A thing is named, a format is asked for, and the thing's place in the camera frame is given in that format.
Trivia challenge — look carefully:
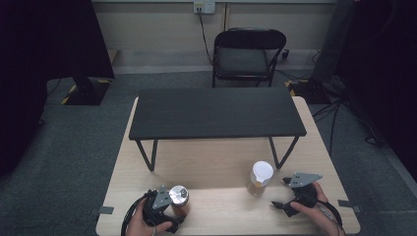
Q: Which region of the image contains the person's left hand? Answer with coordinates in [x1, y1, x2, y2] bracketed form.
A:
[125, 198, 173, 236]

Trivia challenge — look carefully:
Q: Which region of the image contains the spice jar with white lid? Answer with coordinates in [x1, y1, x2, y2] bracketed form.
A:
[247, 159, 275, 198]

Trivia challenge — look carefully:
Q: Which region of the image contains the white wall socket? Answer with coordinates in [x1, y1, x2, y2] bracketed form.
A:
[193, 0, 216, 15]

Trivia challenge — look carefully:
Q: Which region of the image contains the dark curtain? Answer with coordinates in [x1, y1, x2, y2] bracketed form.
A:
[0, 0, 116, 178]
[333, 0, 417, 182]

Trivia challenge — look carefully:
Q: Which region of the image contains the grey tape strip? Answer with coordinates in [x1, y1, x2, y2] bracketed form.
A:
[89, 206, 115, 216]
[337, 199, 364, 214]

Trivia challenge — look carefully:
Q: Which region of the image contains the spice jar with silver lid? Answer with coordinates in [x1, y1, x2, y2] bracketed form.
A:
[168, 184, 192, 218]

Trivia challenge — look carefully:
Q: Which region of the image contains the right hand-held gripper cable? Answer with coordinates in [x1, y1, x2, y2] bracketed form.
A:
[315, 199, 344, 230]

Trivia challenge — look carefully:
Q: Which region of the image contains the black cable from wall socket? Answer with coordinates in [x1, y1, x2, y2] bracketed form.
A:
[196, 11, 214, 66]

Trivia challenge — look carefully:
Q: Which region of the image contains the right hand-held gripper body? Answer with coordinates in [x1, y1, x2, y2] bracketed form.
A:
[282, 172, 324, 218]

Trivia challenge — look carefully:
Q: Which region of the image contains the left hand-held gripper cable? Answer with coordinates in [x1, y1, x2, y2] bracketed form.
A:
[120, 192, 149, 236]

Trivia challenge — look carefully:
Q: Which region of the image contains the black floor cable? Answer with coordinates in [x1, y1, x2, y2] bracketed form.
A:
[312, 97, 386, 157]

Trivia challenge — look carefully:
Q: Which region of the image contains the hand-held gripper cable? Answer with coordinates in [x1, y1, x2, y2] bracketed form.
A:
[315, 199, 344, 230]
[120, 192, 149, 236]

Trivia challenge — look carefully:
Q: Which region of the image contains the black folding chair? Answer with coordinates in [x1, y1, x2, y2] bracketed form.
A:
[211, 27, 288, 89]

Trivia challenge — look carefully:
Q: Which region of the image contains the person's right hand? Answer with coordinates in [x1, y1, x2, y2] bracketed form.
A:
[289, 181, 346, 236]

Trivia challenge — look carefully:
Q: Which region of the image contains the black raised shelf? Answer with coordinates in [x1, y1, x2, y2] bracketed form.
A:
[128, 86, 308, 172]

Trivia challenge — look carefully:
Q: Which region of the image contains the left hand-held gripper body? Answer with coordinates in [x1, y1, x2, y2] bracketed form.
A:
[143, 185, 185, 234]

